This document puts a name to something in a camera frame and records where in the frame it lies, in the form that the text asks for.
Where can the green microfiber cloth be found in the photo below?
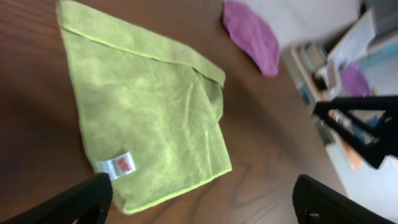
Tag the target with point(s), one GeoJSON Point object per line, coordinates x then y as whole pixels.
{"type": "Point", "coordinates": [149, 107]}

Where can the large purple cloth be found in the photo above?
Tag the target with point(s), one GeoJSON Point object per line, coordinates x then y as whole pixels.
{"type": "Point", "coordinates": [253, 36]}

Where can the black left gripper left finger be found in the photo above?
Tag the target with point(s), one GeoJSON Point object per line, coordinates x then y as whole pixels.
{"type": "Point", "coordinates": [87, 202]}

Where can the cluttered background shelf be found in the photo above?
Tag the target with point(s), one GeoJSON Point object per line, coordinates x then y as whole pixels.
{"type": "Point", "coordinates": [358, 61]}

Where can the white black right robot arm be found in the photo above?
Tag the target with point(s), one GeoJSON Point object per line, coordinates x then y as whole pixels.
{"type": "Point", "coordinates": [384, 132]}

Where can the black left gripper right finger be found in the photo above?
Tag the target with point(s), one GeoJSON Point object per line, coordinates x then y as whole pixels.
{"type": "Point", "coordinates": [314, 202]}

